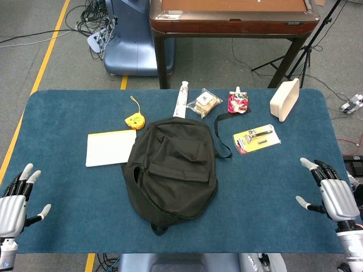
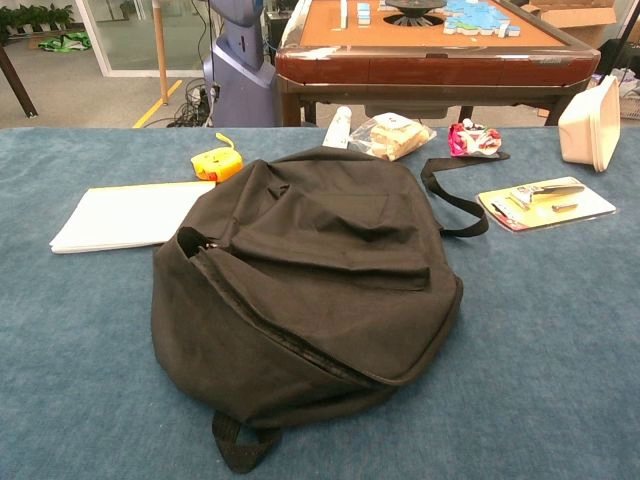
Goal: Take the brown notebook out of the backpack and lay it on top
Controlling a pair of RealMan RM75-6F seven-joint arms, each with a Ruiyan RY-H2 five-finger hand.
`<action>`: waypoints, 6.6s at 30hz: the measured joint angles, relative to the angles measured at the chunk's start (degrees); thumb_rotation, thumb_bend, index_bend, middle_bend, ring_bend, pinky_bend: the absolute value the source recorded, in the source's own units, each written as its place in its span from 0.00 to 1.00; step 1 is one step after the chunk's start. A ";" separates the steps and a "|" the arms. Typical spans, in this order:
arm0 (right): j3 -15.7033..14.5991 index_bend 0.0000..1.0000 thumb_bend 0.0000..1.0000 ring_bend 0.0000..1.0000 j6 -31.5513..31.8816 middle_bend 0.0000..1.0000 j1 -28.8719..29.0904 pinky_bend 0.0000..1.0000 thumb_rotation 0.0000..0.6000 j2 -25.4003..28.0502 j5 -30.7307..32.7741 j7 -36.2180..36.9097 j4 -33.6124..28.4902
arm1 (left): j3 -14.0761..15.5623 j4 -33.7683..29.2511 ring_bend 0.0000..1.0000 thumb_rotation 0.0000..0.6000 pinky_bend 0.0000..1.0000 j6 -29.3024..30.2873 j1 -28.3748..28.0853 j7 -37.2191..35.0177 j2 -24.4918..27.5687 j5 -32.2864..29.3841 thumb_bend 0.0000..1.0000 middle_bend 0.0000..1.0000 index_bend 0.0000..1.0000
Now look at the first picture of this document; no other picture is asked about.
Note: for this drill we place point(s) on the blue table cloth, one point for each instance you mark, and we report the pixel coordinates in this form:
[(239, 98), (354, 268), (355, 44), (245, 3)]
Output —
[(71, 198)]

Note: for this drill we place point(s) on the brown mahjong table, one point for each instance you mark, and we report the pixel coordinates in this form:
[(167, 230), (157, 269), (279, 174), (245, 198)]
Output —
[(232, 24)]

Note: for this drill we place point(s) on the white power strip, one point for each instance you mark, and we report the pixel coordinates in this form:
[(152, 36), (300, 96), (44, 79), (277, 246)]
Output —
[(351, 103), (95, 41)]

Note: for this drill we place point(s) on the yellow tape measure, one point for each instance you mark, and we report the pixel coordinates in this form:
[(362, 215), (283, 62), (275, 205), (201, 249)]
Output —
[(135, 121)]

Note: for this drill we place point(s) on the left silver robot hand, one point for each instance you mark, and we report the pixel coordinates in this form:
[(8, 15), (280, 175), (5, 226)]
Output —
[(11, 209)]

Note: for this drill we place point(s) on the red drink pouch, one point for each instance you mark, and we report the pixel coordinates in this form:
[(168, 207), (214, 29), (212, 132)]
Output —
[(238, 103)]

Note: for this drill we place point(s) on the white notepad yellow edge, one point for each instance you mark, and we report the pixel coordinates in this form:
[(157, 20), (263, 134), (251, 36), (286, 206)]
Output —
[(109, 148)]

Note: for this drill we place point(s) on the black backpack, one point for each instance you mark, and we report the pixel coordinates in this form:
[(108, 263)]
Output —
[(170, 184)]

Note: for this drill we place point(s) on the razor in yellow blister pack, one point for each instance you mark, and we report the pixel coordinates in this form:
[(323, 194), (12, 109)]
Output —
[(256, 139)]

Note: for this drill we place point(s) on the clear snack bag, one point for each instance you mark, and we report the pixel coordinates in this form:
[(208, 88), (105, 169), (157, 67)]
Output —
[(204, 103)]

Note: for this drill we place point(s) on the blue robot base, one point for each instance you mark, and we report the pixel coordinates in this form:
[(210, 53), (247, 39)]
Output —
[(131, 42)]

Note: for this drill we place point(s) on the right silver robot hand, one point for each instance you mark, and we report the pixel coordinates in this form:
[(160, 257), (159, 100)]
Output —
[(339, 198)]

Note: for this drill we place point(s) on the blue grey robot torso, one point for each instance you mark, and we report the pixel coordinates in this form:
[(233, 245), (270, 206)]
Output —
[(198, 263)]

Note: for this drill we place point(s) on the black tripod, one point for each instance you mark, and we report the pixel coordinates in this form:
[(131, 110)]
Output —
[(307, 54)]

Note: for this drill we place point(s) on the black floor device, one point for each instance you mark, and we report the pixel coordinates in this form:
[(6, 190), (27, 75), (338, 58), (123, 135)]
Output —
[(354, 165)]

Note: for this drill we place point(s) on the beige plastic box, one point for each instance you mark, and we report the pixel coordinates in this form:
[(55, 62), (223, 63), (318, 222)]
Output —
[(280, 103)]

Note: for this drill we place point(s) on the white tube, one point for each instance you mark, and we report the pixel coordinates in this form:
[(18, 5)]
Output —
[(181, 102)]

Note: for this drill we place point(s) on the yellow floor tape line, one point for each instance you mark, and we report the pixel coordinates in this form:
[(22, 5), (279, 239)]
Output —
[(48, 48)]

